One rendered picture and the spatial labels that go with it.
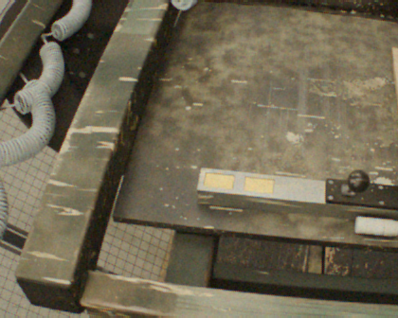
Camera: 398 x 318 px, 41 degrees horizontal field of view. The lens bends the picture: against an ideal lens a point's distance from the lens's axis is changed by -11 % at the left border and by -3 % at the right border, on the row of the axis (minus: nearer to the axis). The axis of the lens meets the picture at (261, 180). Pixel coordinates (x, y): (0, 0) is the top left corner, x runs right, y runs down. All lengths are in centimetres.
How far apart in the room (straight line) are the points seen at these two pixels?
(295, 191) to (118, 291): 35
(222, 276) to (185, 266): 7
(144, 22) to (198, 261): 55
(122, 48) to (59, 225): 45
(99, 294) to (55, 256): 9
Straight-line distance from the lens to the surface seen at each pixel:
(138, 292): 86
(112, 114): 103
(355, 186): 87
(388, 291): 101
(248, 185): 98
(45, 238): 88
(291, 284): 98
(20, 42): 169
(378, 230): 98
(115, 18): 202
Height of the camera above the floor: 202
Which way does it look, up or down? 25 degrees down
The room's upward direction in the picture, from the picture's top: 62 degrees counter-clockwise
